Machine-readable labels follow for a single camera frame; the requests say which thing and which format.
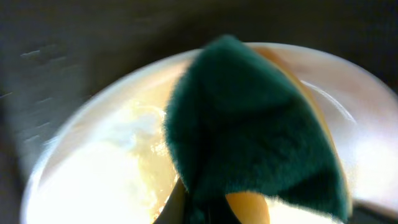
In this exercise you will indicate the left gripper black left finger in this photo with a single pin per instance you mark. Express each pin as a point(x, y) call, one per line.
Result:
point(174, 210)

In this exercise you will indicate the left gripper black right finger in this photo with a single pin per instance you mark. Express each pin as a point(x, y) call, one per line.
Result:
point(218, 211)

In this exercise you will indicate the green and yellow sponge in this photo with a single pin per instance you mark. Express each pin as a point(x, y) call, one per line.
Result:
point(239, 122)

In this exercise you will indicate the large dark serving tray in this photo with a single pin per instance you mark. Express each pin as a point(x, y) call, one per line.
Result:
point(58, 55)

